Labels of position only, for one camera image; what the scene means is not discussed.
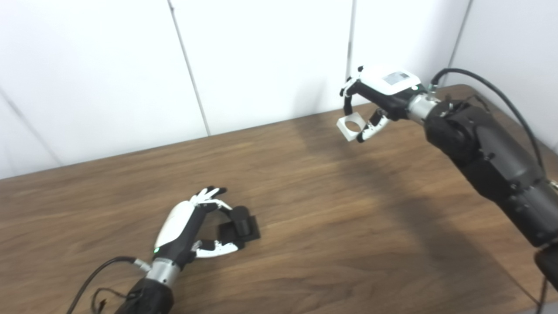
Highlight thin black right arm wire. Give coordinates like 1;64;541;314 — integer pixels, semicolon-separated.
473;94;491;114

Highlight black peg with square base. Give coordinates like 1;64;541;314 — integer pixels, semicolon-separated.
218;206;261;245

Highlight thick black left wrist cable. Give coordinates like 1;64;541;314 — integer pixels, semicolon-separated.
65;256;151;314

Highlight white square piece with hole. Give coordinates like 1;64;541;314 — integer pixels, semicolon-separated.
336;112;367;143

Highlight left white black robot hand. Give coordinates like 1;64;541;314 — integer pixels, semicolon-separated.
153;186;240;266

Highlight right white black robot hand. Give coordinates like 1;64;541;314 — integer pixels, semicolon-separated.
340;65;422;143

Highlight thin black arm wire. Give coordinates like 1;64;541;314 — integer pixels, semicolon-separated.
473;94;491;114
91;288;131;312

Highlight thin black left arm wire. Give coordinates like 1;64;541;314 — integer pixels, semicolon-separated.
91;288;131;312

